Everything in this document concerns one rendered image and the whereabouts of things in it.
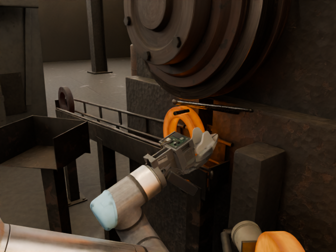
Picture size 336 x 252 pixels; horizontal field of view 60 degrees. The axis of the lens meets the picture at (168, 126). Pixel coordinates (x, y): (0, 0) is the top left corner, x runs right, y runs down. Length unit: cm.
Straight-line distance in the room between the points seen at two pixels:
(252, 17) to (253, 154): 28
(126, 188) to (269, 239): 32
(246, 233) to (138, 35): 53
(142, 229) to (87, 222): 116
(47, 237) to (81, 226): 130
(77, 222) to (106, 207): 121
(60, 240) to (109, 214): 15
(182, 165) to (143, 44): 32
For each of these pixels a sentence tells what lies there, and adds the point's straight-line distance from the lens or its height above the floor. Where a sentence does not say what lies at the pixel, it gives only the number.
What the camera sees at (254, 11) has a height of 109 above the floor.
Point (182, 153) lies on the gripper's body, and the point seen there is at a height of 78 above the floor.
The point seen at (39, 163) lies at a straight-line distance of 115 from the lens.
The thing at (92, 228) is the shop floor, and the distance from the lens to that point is 178.
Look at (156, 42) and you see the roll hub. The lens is 73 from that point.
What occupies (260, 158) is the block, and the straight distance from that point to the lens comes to 65.
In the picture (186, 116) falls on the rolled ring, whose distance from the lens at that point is 81.
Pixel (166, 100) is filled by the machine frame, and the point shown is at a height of 83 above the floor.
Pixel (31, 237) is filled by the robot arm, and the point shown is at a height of 76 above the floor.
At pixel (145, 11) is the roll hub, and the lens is 74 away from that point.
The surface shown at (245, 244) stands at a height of 72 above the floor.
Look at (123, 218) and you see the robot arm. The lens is 66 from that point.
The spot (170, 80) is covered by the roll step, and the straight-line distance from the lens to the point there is 79.
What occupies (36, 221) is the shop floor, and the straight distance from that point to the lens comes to 194.
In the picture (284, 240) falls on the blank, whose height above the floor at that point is 78.
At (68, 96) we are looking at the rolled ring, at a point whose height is 70.
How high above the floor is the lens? 106
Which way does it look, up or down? 18 degrees down
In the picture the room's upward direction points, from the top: straight up
